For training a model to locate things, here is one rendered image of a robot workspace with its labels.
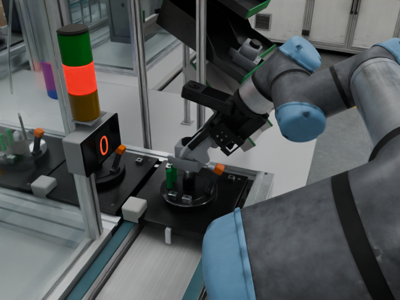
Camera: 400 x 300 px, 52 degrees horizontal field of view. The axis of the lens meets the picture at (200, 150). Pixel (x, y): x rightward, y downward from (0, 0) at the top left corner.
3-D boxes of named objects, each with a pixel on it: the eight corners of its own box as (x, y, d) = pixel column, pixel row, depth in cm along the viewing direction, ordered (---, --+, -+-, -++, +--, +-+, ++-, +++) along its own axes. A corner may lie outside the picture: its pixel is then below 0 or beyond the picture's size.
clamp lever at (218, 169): (213, 188, 98) (225, 165, 94) (211, 193, 97) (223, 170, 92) (200, 181, 98) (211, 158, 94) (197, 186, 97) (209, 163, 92)
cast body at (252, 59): (256, 66, 111) (269, 45, 106) (252, 73, 108) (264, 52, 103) (230, 50, 112) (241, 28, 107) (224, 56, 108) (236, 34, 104)
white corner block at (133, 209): (148, 212, 98) (147, 199, 96) (140, 225, 94) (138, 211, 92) (131, 208, 99) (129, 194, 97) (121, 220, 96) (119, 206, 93)
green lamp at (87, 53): (99, 58, 69) (94, 28, 66) (82, 68, 65) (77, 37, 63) (73, 55, 71) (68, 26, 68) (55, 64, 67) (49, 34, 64)
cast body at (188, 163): (205, 162, 97) (204, 137, 93) (198, 172, 93) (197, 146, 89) (172, 156, 99) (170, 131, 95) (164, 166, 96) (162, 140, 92)
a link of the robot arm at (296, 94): (340, 97, 60) (322, 51, 67) (271, 127, 65) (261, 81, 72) (355, 127, 66) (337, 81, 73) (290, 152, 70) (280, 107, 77)
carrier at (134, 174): (159, 163, 115) (156, 124, 108) (116, 218, 96) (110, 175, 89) (85, 148, 122) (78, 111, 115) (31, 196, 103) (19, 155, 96)
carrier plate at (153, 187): (247, 182, 108) (248, 175, 107) (221, 246, 89) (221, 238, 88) (164, 165, 115) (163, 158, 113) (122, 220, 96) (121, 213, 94)
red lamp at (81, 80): (102, 86, 72) (99, 58, 69) (86, 97, 68) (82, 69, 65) (78, 81, 73) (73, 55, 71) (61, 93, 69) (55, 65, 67)
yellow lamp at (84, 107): (106, 111, 75) (102, 86, 72) (91, 124, 71) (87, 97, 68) (82, 106, 76) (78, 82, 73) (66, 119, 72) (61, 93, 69)
